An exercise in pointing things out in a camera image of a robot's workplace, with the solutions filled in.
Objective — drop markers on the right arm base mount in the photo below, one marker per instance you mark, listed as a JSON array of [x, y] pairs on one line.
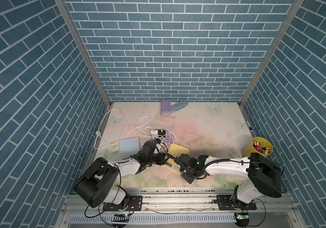
[[227, 203]]

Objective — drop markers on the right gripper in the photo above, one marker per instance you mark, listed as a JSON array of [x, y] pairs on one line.
[[183, 175]]

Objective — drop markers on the yellow electronic scale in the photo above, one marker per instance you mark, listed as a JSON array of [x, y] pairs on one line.
[[176, 151]]

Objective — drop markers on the aluminium rail frame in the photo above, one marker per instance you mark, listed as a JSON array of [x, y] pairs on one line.
[[182, 208]]

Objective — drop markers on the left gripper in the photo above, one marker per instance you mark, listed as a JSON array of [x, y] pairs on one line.
[[161, 159]]

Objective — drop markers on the yellow cup with markers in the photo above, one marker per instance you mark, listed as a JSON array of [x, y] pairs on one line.
[[260, 146]]

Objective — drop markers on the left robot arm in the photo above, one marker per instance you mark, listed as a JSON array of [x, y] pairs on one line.
[[96, 185]]

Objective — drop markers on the purple power strip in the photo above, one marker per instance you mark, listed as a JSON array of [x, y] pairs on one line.
[[168, 138]]

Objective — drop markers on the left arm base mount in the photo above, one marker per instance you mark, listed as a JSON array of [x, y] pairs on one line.
[[129, 203]]

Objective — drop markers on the white charger adapter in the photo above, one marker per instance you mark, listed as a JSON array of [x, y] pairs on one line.
[[154, 133]]

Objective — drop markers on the grey blue case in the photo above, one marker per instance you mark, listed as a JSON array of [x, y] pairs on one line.
[[179, 105]]

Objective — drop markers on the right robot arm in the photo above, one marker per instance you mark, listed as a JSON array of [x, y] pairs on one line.
[[262, 177]]

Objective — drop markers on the purple case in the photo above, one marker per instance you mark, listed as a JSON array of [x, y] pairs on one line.
[[165, 107]]

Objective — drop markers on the blue electronic scale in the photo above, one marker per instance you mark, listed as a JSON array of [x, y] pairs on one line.
[[129, 147]]

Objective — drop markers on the black charger adapter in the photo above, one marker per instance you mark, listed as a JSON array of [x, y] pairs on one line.
[[161, 133]]

